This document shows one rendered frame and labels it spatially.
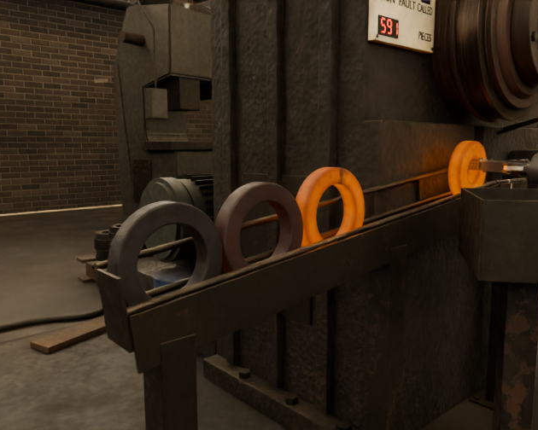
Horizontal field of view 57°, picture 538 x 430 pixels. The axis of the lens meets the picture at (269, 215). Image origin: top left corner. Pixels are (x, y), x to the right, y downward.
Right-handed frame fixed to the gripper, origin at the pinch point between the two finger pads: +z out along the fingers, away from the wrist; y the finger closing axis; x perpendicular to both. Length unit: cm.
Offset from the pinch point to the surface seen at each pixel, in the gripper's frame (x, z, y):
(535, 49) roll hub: 29.4, -10.1, 8.7
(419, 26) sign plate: 35.1, 12.0, -9.4
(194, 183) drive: -17, 123, -6
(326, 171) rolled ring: 0, -1, -57
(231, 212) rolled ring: -6, -1, -79
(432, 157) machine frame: 1.4, 6.9, -6.6
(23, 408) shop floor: -81, 93, -89
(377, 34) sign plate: 30.4, 11.7, -27.6
